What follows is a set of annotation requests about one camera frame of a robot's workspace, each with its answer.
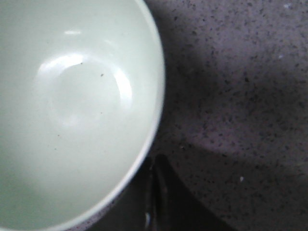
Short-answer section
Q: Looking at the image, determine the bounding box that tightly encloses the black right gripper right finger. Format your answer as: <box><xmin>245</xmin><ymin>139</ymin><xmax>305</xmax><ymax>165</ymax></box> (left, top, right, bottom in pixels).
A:
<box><xmin>154</xmin><ymin>154</ymin><xmax>231</xmax><ymax>231</ymax></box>

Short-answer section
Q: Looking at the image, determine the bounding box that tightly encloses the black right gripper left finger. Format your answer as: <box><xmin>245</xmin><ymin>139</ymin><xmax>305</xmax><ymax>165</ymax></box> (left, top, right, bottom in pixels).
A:
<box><xmin>105</xmin><ymin>157</ymin><xmax>153</xmax><ymax>231</ymax></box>

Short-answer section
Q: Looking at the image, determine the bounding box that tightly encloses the green bowl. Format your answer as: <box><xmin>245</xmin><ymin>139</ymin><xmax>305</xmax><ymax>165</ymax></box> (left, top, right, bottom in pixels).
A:
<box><xmin>0</xmin><ymin>0</ymin><xmax>165</xmax><ymax>231</ymax></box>

